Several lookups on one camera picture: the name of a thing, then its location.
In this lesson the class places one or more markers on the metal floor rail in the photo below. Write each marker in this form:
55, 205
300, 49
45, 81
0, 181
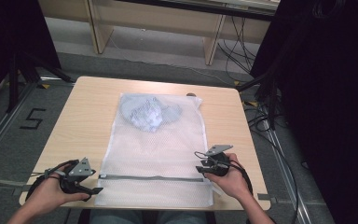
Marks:
3, 124
287, 174

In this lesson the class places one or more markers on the yellow floor tape marker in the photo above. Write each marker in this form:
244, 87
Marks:
45, 86
251, 103
236, 83

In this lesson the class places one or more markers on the black curtain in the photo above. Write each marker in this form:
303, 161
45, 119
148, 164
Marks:
9, 37
329, 93

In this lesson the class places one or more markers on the grey tape strip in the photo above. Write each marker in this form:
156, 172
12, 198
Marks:
263, 196

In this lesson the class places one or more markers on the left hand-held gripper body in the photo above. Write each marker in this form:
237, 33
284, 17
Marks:
80, 169

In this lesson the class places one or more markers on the grey-blue crumpled garment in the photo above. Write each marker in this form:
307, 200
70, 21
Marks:
146, 115

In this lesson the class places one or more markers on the white mesh laundry bag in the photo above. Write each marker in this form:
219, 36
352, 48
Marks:
155, 149

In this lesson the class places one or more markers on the person's left hand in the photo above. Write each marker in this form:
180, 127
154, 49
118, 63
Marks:
48, 194

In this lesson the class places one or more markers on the small dark round object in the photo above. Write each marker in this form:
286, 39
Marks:
191, 94

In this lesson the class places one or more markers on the person's right leg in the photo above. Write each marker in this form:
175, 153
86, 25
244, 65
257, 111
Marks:
183, 218

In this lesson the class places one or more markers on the light wooden desk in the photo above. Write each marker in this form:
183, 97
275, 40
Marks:
155, 18

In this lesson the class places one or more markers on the person's right hand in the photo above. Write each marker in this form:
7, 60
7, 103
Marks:
233, 183

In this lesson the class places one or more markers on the black metal stand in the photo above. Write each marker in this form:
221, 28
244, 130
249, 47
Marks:
12, 90
272, 102

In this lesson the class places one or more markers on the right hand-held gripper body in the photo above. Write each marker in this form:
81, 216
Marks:
221, 165

